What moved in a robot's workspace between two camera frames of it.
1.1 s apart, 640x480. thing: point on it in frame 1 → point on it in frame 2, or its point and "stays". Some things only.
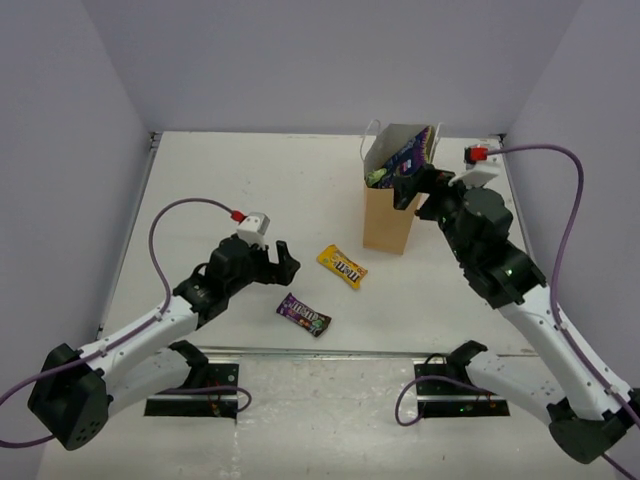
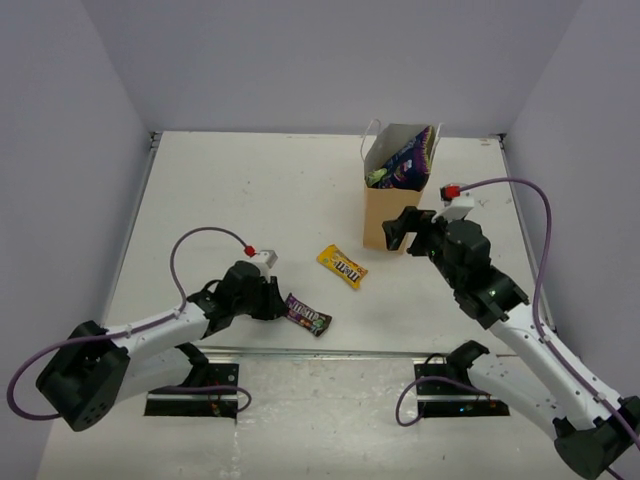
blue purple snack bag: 409,158 stays
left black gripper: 270,270 → 273,301
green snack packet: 374,176 stays
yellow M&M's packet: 342,266 stays
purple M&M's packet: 310,319 stays
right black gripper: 406,188 → 396,229
